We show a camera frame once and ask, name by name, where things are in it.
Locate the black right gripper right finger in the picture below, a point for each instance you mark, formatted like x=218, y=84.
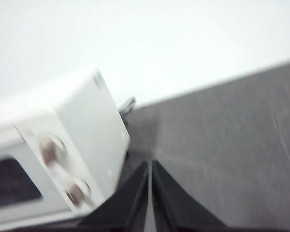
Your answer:
x=178, y=207

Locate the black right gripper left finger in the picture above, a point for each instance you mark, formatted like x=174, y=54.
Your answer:
x=120, y=207

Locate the timer knob of oven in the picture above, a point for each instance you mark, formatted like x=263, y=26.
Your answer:
x=77, y=191

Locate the cream white toaster oven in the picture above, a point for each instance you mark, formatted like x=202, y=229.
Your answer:
x=87, y=135

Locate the temperature knob of oven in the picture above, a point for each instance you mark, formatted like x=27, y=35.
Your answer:
x=52, y=151

